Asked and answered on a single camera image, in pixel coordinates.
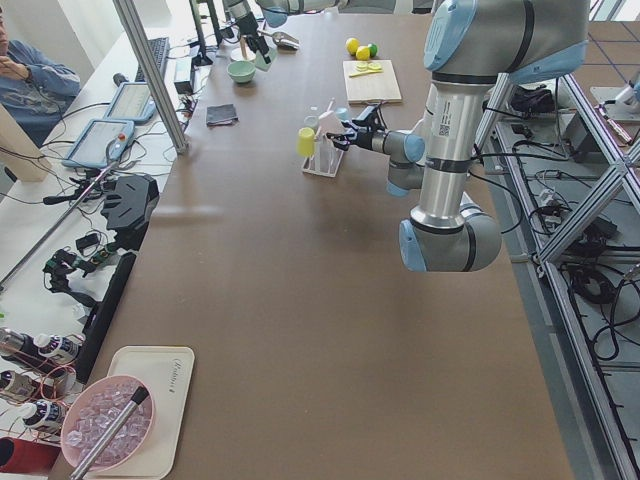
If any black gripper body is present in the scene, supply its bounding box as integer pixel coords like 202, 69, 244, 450
235, 12, 259, 37
350, 105, 387, 149

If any mint green cup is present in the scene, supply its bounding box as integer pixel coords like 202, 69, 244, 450
254, 48, 277, 72

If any pink cup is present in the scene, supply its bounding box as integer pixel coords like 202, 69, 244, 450
319, 111, 344, 139

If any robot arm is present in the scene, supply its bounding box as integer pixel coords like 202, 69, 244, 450
327, 1, 589, 272
223, 0, 348, 65

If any light blue cup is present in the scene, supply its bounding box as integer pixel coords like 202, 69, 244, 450
335, 107, 349, 121

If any yellow cup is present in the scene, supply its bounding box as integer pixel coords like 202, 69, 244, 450
296, 127, 316, 158

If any grey cup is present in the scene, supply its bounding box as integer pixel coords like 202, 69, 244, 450
303, 115, 319, 131

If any red cup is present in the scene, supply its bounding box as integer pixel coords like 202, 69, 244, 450
1, 437, 61, 475

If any metal scoop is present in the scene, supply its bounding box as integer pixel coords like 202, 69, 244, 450
258, 29, 300, 51

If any green bowl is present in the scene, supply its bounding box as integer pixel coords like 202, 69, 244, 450
227, 60, 256, 84

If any bamboo cutting board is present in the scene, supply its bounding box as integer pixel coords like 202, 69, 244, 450
342, 60, 402, 104

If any yellow plastic knife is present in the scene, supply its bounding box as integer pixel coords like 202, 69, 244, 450
348, 69, 383, 78

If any yellow lemon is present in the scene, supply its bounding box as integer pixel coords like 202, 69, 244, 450
345, 37, 360, 56
355, 45, 371, 61

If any grey cloth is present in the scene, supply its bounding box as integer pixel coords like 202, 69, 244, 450
206, 104, 238, 127

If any black keyboard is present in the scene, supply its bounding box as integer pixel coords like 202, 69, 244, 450
134, 37, 170, 83

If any teach pendant far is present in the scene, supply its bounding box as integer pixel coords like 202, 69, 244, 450
104, 82, 156, 125

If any teach pendant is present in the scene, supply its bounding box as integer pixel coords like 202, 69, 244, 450
61, 118, 135, 169
104, 82, 156, 125

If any teach pendant near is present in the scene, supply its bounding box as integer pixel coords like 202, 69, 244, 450
61, 118, 135, 169

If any seated person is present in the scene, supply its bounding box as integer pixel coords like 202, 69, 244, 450
1, 26, 81, 147

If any cream plastic tray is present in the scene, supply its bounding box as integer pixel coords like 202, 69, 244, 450
99, 346, 195, 479

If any metal rod tool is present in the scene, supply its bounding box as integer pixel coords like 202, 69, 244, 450
69, 386, 149, 480

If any pink bowl of ice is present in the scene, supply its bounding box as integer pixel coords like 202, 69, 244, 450
61, 375, 155, 472

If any white wire cup holder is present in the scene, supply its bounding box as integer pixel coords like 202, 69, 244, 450
302, 98, 344, 178

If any aluminium frame post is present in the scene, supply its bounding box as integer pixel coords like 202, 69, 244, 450
113, 0, 188, 155

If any aluminium truss frame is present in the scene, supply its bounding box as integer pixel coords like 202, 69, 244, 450
476, 65, 639, 479

